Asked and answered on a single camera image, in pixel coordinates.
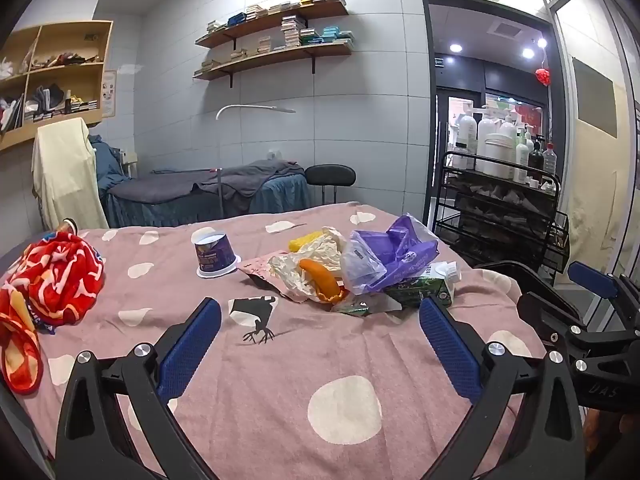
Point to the wooden wall cabinet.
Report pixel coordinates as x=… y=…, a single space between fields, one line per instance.
x=97 y=60

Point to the wall poster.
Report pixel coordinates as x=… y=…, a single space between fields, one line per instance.
x=109 y=92

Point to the green milk carton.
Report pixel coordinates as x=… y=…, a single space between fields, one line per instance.
x=425 y=287

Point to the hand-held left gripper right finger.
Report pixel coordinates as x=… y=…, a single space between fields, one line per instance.
x=447 y=350

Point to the small green wrapper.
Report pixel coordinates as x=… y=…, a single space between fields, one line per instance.
x=362 y=307

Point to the wooden wall shelves with books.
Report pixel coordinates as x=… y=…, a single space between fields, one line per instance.
x=295 y=30

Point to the purple paper cup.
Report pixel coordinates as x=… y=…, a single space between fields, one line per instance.
x=215 y=255

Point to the white crumpled plastic bag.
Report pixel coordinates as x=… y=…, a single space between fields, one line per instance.
x=320 y=252

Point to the black metal trolley cart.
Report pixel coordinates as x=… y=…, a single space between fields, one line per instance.
x=500 y=225

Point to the red hanging ornament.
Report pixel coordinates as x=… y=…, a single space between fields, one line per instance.
x=543 y=76

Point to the pink snack packet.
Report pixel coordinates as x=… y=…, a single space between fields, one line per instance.
x=256 y=266

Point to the blue cloth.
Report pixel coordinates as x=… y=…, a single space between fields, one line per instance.
x=107 y=160

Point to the white floor lamp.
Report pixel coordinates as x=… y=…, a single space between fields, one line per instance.
x=250 y=107

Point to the wooden wall shelf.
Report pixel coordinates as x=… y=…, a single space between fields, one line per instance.
x=280 y=55
x=280 y=15

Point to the purple plastic bag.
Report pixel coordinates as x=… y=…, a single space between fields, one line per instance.
x=385 y=250

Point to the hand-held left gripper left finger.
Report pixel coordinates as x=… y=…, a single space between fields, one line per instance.
x=190 y=345

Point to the black round stool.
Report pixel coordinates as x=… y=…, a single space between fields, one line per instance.
x=330 y=176

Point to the pink polka dot blanket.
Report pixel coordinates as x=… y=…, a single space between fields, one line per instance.
x=280 y=360

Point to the red patterned blanket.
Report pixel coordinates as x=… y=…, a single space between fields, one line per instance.
x=55 y=280

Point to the cream hanging towel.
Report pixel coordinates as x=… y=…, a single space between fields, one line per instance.
x=65 y=170

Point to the massage bed with grey blanket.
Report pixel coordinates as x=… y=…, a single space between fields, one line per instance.
x=200 y=190

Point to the orange plastic wrapper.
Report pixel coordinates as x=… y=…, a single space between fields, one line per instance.
x=322 y=277

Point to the glass sliding door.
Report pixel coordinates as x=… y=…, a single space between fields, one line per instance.
x=595 y=150

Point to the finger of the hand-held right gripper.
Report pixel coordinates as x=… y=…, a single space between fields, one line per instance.
x=592 y=277
x=545 y=312

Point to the group of white bottles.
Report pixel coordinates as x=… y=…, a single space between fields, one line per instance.
x=495 y=140

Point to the stack of books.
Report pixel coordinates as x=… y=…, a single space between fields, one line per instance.
x=75 y=106

